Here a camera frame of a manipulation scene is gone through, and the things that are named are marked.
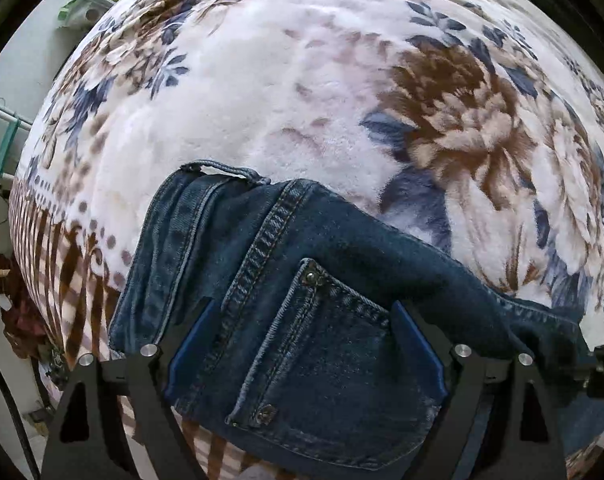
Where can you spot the dark red cloth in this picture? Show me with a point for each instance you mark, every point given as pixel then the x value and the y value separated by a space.
pixel 19 315

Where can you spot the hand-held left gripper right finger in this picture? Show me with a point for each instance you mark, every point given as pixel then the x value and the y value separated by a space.
pixel 417 347

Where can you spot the floral fleece blanket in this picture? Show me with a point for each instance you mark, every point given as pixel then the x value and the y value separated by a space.
pixel 302 110

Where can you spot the dark blue denim pants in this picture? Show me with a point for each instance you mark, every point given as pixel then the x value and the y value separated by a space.
pixel 302 310

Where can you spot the green and white packet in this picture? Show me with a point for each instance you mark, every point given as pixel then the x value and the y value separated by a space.
pixel 82 9

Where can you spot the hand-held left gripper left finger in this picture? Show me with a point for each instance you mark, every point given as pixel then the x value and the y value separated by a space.
pixel 189 347

